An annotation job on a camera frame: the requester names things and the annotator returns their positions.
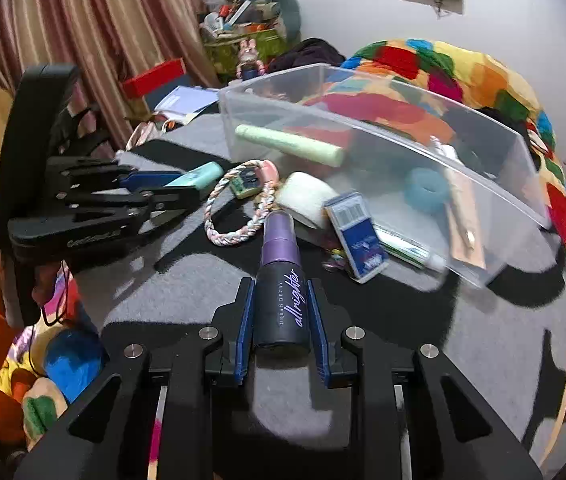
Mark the black cloth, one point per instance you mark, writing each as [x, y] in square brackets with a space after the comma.
[493, 125]

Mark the blue tape roll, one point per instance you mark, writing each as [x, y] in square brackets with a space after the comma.
[427, 190]

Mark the beige foundation tube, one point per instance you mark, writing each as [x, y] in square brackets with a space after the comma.
[468, 180]

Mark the mint green tube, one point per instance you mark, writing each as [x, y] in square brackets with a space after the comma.
[198, 172]

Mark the pale green tube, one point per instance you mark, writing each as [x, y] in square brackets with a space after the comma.
[288, 145]

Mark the striped curtain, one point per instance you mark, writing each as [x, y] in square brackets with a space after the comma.
[88, 25]

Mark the dark clothes pile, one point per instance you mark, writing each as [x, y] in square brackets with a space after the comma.
[308, 52]

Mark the pink bag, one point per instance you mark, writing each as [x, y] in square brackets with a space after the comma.
[143, 135]

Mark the red box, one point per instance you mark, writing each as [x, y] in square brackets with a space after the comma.
[155, 77]

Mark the colourful bead trinket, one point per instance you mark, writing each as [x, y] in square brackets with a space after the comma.
[335, 260]

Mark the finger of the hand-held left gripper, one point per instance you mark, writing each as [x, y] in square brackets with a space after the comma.
[113, 222]
[153, 180]

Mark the colourful patchwork quilt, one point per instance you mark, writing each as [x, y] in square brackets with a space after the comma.
[488, 85]

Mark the person's left hand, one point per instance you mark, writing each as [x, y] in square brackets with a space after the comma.
[48, 285]

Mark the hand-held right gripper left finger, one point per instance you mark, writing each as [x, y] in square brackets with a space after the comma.
[245, 332]

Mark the green storage box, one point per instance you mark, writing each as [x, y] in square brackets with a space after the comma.
[235, 47]

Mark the clear plastic bin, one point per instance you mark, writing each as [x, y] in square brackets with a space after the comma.
[363, 160]

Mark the pink rabbit toy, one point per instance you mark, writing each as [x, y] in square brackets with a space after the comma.
[250, 57]

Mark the pink round charm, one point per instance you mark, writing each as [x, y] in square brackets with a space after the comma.
[268, 172]

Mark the beige fountain pen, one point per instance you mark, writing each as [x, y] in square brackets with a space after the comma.
[465, 225]

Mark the purple spray bottle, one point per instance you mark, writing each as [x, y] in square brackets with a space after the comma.
[280, 280]

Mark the blue small box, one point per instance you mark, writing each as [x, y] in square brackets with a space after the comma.
[358, 240]

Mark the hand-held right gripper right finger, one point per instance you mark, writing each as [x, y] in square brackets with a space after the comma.
[319, 332]

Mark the grey green neck pillow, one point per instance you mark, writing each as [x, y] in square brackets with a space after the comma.
[285, 10]

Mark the white gauze roll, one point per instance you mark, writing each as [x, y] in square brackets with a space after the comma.
[305, 199]

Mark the blue notebook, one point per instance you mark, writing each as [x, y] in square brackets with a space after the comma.
[185, 102]

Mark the small white toothpaste tube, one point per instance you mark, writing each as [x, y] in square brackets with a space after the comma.
[413, 250]

